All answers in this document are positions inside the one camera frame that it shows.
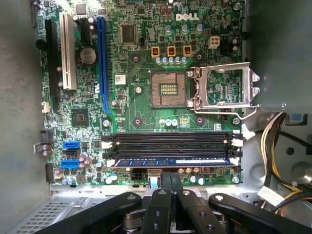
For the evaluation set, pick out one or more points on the black open PC case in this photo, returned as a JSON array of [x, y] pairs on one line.
[[19, 97]]

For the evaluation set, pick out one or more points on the silver disk bay cage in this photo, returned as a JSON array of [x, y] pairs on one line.
[[48, 214]]

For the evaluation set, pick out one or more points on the CPU socket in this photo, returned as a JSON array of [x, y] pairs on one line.
[[168, 89]]

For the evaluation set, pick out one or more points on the short black expansion slot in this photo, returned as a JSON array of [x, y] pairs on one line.
[[85, 30]]

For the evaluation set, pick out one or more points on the beige four pin connector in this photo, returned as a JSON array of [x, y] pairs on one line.
[[214, 42]]

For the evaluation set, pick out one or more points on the grey power supply unit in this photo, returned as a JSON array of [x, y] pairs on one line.
[[280, 48]]

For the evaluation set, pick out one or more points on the blue SATA port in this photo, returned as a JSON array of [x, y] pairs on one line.
[[70, 164], [71, 145]]

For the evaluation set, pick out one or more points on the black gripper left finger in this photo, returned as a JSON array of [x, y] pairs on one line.
[[156, 214]]

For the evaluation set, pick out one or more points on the white expansion slot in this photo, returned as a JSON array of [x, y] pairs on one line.
[[67, 48]]

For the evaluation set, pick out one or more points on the black chipset chip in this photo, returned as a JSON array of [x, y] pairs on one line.
[[80, 117]]

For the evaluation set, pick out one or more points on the green motherboard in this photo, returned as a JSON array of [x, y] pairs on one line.
[[143, 73]]

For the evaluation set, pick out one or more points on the black four pin connector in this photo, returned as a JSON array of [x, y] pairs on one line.
[[138, 176]]

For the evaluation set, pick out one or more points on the black RAM slot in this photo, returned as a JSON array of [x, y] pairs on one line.
[[170, 152], [170, 143], [170, 135], [111, 163]]

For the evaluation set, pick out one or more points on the blue expansion slot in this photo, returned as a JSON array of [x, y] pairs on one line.
[[102, 61]]

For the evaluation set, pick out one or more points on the coin cell battery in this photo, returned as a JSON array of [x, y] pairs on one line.
[[87, 55]]

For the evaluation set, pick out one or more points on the metal socket cover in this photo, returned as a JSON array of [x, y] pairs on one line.
[[224, 66]]

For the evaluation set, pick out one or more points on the long black expansion slot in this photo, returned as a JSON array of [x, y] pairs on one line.
[[51, 68]]

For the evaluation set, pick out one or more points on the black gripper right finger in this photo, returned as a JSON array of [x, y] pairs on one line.
[[192, 217]]

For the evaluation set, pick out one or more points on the black square chip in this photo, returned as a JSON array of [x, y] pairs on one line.
[[128, 34]]

